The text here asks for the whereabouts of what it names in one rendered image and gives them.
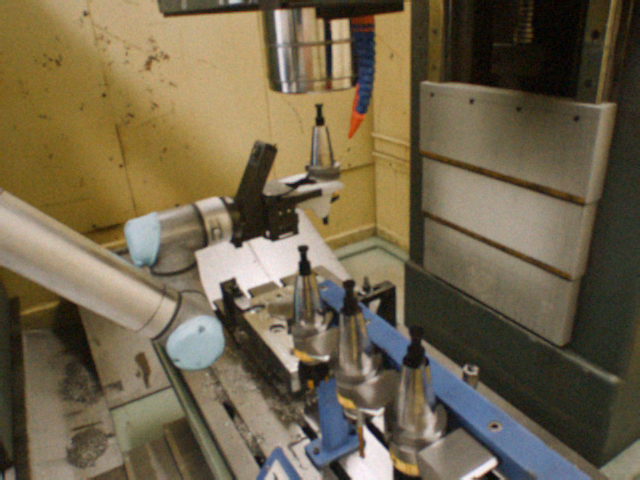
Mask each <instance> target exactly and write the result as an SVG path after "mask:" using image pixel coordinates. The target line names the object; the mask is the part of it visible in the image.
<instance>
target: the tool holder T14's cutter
mask: <svg viewBox="0 0 640 480"><path fill-rule="evenodd" d="M329 370H330V369H329V365H328V362H321V363H319V364H314V365H309V364H305V363H303V362H302V361H301V360H299V361H298V378H299V381H300V382H301V384H303V383H305V382H307V383H308V387H309V388H310V387H320V382H322V381H324V380H325V383H328V381H329V379H330V375H329Z"/></svg>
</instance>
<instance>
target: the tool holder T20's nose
mask: <svg viewBox="0 0 640 480"><path fill-rule="evenodd" d="M342 410H343V418H344V419H345V420H346V421H347V422H349V424H351V425H353V426H355V427H358V428H360V427H365V426H366V425H368V423H369V422H371V421H372V420H373V418H374V417H375V416H373V415H370V414H367V413H365V412H362V411H358V410H353V409H349V408H346V407H344V406H343V405H342Z"/></svg>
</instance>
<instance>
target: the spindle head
mask: <svg viewBox="0 0 640 480"><path fill-rule="evenodd" d="M156 1H157V5H158V10H159V13H160V14H163V18H169V17H186V16H203V15H220V14H237V13H243V12H254V11H259V4H258V0H252V1H251V3H250V4H246V3H244V2H243V1H242V0H241V2H235V3H230V0H156ZM403 1H417V0H281V10H288V9H303V8H317V7H331V6H346V5H360V4H374V3H389V2H403Z"/></svg>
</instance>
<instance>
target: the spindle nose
mask: <svg viewBox="0 0 640 480"><path fill-rule="evenodd" d="M259 17H260V27H261V36H262V42H263V55H264V64H265V75H266V79H267V82H268V88H269V89H270V90H271V91H272V92H277V93H285V94H311V93H325V92H334V91H342V90H347V89H351V88H355V87H356V84H357V81H358V79H360V77H358V72H359V71H358V68H357V64H358V62H357V61H356V58H357V55H356V54H355V49H356V47H355V46H354V40H355V38H354V37H353V31H352V20H351V19H348V20H338V21H329V22H323V20H322V11H321V7H317V8H303V9H288V10H273V11H259Z"/></svg>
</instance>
